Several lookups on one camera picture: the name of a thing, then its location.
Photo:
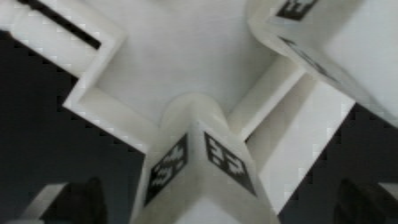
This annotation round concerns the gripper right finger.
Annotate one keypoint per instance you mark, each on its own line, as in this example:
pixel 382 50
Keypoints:
pixel 366 204

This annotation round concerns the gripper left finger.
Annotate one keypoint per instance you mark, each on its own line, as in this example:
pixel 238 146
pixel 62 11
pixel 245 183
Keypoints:
pixel 68 204

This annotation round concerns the white chair leg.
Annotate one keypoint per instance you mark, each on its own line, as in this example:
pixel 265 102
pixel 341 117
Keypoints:
pixel 336 36
pixel 199 187

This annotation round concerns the white chair seat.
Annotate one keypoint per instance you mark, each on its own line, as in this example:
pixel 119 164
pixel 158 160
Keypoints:
pixel 148 49

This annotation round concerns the white U-shaped obstacle fence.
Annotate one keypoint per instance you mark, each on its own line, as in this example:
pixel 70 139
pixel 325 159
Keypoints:
pixel 292 136

